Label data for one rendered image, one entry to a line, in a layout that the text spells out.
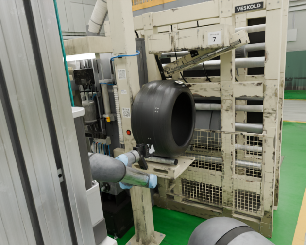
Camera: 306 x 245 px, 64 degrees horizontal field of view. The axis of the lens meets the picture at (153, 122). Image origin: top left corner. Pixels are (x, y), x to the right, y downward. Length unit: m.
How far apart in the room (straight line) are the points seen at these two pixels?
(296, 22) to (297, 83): 2.13
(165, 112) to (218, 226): 1.19
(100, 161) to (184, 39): 1.17
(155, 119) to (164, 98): 0.15
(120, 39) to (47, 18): 1.51
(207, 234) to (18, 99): 0.31
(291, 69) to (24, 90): 10.24
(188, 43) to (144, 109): 0.60
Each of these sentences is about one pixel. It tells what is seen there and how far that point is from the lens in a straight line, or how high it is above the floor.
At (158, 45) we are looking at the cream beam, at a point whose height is 1.69.
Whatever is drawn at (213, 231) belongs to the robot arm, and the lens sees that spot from 0.40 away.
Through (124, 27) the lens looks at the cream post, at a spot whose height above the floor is 1.83.
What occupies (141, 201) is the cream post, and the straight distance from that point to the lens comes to 2.15.
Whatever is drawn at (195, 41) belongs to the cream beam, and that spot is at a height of 1.69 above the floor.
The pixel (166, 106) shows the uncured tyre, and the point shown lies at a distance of 1.54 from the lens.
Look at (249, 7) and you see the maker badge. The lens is 2.07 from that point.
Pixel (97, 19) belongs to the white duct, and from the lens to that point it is 2.38.
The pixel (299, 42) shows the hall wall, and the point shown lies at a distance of 10.42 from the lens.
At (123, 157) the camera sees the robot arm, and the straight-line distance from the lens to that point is 1.35.
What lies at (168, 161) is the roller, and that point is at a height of 0.91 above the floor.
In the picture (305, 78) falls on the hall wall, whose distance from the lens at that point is 10.39.
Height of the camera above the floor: 1.61
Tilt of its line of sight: 15 degrees down
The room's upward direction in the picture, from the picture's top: 5 degrees counter-clockwise
